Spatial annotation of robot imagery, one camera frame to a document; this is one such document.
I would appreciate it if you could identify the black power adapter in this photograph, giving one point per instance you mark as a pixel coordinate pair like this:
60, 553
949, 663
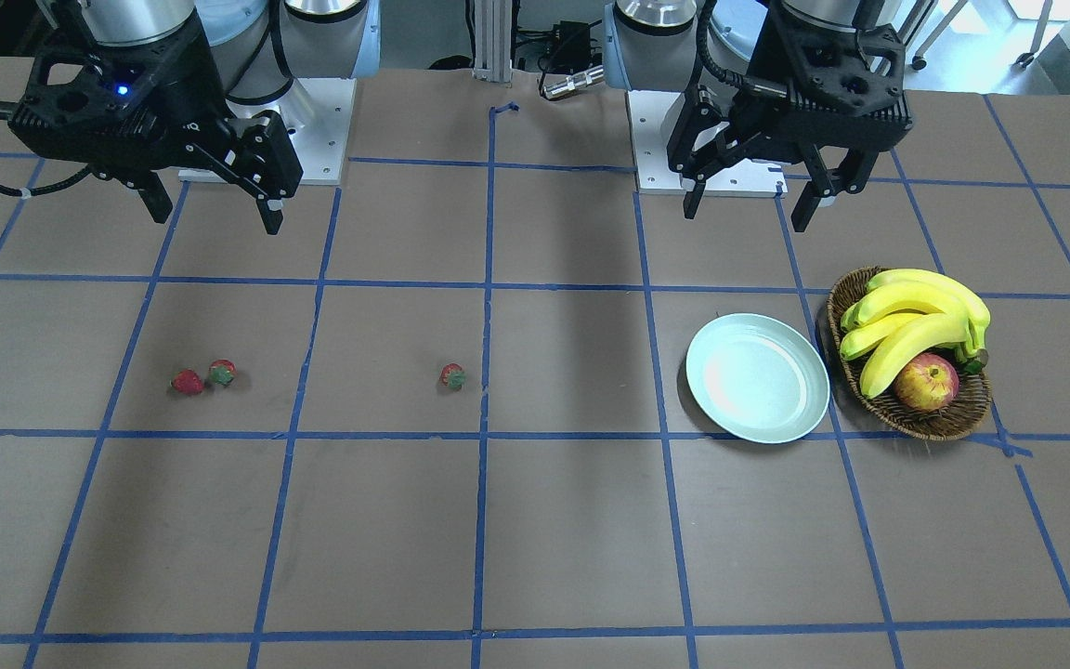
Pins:
570, 47

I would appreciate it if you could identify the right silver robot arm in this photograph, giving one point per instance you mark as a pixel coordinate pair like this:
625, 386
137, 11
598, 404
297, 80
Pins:
260, 45

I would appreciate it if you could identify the pale green plate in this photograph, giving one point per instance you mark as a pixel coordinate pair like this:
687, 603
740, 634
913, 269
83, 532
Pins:
757, 378

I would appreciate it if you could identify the aluminium profile post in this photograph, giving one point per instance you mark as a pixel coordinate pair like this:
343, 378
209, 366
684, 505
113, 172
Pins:
491, 25

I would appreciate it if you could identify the silver cable connector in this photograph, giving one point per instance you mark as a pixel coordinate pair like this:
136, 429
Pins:
572, 84

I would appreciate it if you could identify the brown wicker basket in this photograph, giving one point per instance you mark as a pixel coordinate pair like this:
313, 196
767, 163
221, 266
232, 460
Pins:
959, 419

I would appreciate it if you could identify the red yellow apple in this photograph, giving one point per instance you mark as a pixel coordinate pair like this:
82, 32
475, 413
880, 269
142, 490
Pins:
927, 384

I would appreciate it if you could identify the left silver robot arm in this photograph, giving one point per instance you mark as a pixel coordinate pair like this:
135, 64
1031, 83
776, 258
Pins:
650, 45

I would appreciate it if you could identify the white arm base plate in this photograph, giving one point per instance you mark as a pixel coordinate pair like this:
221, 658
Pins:
652, 117
317, 114

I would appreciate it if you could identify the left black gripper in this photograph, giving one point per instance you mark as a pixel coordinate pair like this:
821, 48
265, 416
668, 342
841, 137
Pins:
728, 111

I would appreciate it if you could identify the red strawberry green calyx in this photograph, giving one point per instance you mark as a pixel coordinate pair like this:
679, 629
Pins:
221, 373

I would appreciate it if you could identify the yellow banana bunch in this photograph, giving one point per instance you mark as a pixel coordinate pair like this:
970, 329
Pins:
900, 314

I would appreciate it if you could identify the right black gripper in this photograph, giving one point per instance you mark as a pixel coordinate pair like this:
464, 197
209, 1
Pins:
203, 82

